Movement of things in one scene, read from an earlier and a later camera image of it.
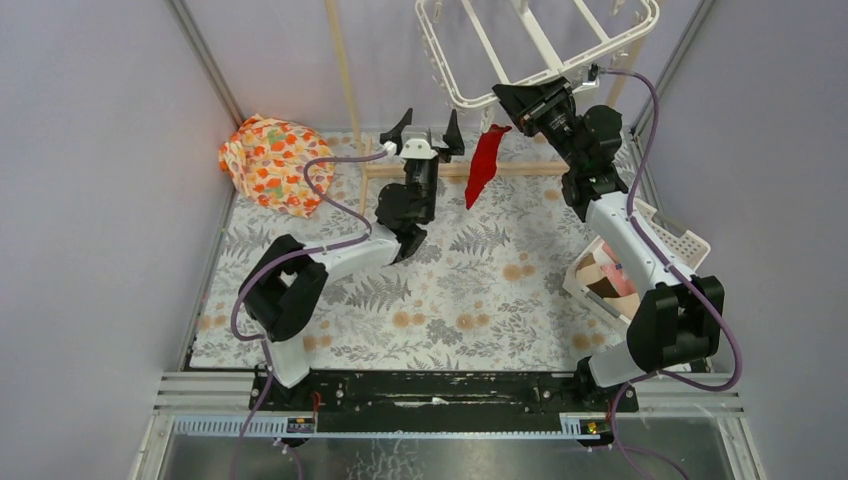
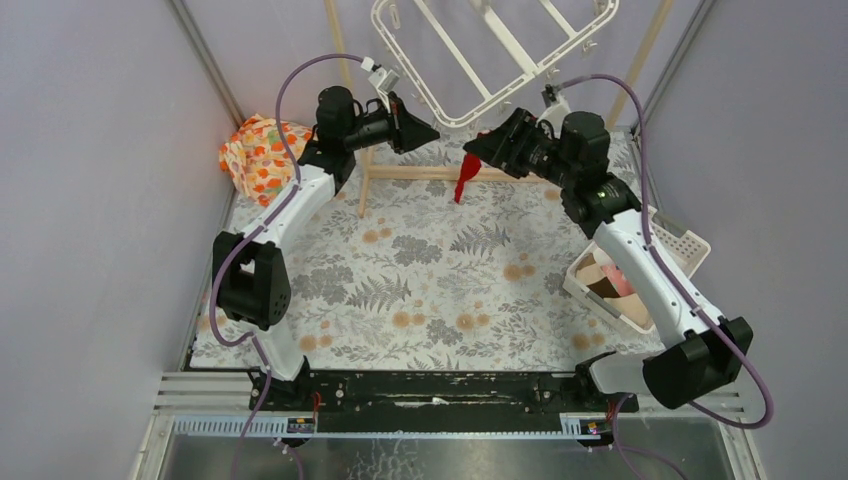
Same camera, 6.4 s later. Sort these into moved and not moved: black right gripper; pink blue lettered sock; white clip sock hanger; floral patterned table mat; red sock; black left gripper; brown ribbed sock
Moved: white clip sock hanger; black left gripper; red sock; black right gripper
Not moved: brown ribbed sock; pink blue lettered sock; floral patterned table mat
